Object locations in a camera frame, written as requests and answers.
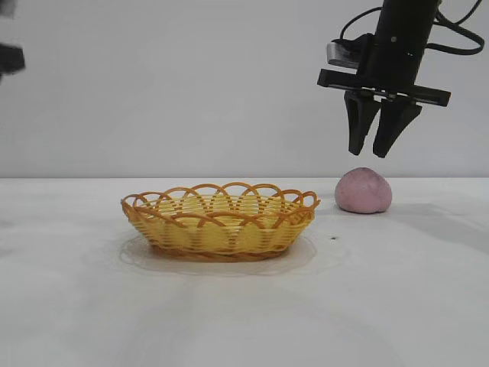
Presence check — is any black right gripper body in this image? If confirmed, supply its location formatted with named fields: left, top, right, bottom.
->
left=316, top=15, right=452, bottom=109

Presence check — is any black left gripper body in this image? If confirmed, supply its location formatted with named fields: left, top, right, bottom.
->
left=0, top=43, right=26, bottom=77

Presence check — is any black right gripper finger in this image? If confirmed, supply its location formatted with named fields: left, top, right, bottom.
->
left=343, top=89, right=380, bottom=156
left=371, top=97, right=423, bottom=159

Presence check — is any yellow woven plastic basket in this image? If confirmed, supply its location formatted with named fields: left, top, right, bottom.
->
left=121, top=180, right=322, bottom=264

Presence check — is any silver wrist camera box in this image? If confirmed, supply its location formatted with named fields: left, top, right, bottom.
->
left=325, top=33, right=375, bottom=73

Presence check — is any black cable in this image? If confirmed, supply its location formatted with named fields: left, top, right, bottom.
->
left=426, top=5, right=487, bottom=57
left=340, top=13, right=383, bottom=42

